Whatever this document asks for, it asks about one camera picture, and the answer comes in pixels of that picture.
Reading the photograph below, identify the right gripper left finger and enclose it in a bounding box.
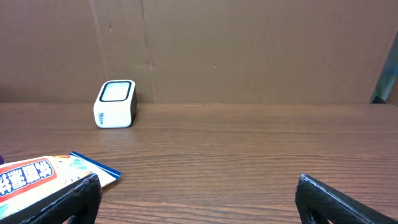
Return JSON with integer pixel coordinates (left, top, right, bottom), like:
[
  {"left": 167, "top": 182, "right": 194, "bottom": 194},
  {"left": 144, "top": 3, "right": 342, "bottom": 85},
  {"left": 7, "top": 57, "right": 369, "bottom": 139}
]
[{"left": 1, "top": 174, "right": 103, "bottom": 224}]

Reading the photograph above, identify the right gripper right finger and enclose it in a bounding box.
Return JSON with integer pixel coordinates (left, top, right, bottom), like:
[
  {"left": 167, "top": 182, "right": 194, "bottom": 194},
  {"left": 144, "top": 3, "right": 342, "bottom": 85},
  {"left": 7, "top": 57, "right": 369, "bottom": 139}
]
[{"left": 295, "top": 174, "right": 397, "bottom": 224}]

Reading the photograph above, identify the yellow wipes package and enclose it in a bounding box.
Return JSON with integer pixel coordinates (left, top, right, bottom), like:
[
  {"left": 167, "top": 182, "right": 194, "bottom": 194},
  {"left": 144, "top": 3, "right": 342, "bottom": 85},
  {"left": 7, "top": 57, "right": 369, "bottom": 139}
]
[{"left": 1, "top": 151, "right": 121, "bottom": 220}]

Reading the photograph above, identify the purple red pad package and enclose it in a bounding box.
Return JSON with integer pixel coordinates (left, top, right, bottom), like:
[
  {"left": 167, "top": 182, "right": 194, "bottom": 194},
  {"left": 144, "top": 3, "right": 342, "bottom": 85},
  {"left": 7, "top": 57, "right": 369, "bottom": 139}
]
[{"left": 0, "top": 156, "right": 5, "bottom": 165}]

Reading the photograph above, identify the white barcode scanner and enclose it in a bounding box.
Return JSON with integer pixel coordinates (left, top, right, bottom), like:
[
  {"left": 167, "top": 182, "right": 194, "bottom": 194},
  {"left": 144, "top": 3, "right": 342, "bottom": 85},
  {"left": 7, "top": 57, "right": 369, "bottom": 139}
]
[{"left": 93, "top": 80, "right": 137, "bottom": 129}]

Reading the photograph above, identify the grey metal frame post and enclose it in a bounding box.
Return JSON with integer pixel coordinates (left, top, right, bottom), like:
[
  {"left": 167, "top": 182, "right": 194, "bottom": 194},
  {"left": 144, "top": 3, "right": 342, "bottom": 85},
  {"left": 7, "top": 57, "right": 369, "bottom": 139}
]
[{"left": 370, "top": 35, "right": 397, "bottom": 104}]

